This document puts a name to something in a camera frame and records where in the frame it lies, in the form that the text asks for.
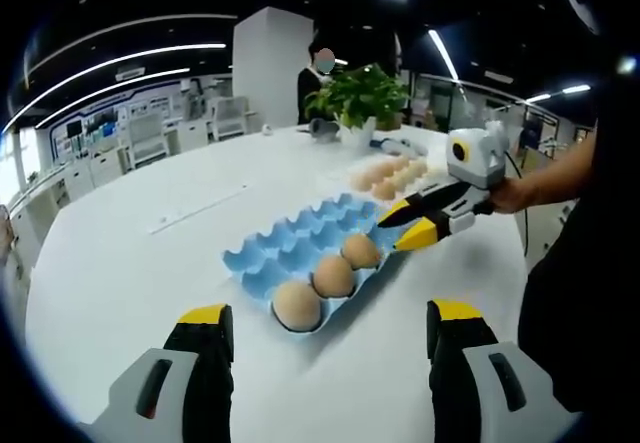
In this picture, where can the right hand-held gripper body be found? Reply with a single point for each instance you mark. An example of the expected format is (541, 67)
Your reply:
(480, 163)

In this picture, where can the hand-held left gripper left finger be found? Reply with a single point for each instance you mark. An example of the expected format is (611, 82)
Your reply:
(195, 388)

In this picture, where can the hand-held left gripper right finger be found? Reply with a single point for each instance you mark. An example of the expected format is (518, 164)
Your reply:
(475, 388)

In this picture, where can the group of brown eggs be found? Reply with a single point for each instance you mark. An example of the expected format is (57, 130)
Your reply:
(385, 178)

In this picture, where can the single brown egg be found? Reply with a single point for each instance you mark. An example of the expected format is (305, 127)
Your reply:
(334, 277)
(296, 307)
(361, 252)

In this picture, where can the blue egg tray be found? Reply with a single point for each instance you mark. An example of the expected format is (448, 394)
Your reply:
(280, 248)

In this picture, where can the white foam egg board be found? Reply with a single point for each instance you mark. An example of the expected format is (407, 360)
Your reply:
(435, 175)

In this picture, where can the person's right hand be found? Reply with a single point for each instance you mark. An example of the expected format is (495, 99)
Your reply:
(517, 195)

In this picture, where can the white and blue plush toy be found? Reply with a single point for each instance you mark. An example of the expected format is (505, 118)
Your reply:
(400, 148)

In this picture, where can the white table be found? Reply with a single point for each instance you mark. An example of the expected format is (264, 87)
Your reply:
(150, 288)

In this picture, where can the green plant in white pot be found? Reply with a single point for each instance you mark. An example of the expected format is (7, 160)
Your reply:
(360, 98)

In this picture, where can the grey plush toy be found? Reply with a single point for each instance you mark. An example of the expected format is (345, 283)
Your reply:
(325, 129)

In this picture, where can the small white round gadget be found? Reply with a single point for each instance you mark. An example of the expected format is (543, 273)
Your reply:
(268, 129)

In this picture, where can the worn grey chest device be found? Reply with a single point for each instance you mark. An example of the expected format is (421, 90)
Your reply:
(580, 3)

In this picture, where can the white office chair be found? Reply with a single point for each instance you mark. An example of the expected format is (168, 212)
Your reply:
(231, 118)
(147, 138)

